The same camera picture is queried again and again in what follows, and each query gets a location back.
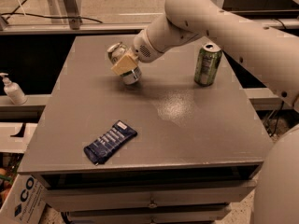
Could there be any lower cabinet drawer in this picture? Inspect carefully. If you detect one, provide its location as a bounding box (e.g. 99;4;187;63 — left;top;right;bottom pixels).
68;204;231;224

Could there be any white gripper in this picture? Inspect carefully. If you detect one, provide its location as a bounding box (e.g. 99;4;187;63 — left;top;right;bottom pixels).
111;30;163;76

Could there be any green soda can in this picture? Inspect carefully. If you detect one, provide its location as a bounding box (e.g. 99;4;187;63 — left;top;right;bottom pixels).
194;42;222;87

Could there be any black cable on floor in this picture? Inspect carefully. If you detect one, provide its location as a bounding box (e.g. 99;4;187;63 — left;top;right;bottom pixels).
0;12;104;24

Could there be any white cardboard box with letters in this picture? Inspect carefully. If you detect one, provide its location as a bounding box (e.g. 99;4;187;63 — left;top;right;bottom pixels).
0;175;46;224

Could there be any metal railing bracket left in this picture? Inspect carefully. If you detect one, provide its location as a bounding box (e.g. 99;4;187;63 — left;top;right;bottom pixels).
63;0;82;30

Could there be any white pump bottle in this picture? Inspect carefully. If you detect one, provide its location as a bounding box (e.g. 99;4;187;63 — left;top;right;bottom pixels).
0;73;27;105

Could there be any dark blue snack bar wrapper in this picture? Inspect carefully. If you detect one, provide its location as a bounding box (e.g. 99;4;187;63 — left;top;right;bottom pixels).
83;120;137;165

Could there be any cabinet drawer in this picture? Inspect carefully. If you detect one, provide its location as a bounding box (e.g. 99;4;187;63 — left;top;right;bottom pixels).
43;180;257;212
68;204;231;224

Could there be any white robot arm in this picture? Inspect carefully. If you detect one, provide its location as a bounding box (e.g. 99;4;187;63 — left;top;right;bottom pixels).
112;0;299;224

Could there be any grey drawer cabinet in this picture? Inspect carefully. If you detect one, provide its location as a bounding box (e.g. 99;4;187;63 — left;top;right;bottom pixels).
17;32;283;224

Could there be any upper cabinet drawer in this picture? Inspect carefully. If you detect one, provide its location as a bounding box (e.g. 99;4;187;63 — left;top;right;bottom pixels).
43;180;257;212

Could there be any white 7up can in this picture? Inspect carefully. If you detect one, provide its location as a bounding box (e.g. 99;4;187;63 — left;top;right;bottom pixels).
107;42;141;85

